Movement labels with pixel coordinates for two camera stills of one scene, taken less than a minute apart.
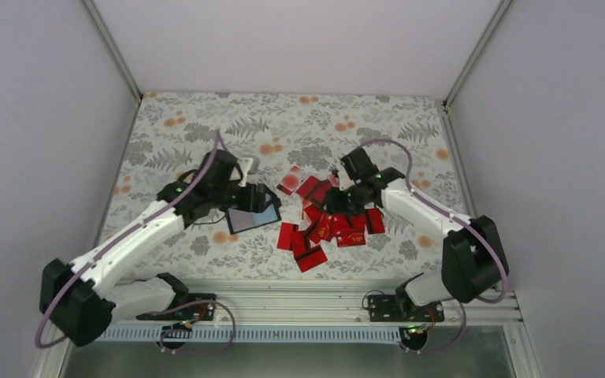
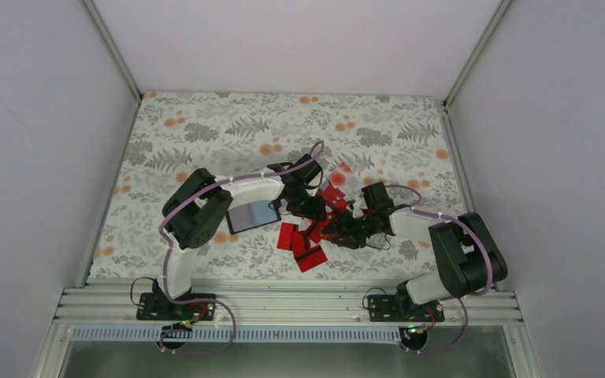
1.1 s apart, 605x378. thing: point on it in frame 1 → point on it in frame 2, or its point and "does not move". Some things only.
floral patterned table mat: (174, 135) does not move
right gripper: (335, 205) → (343, 221)
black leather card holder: (261, 209) does not move
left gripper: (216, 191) → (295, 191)
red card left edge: (284, 238) does not move
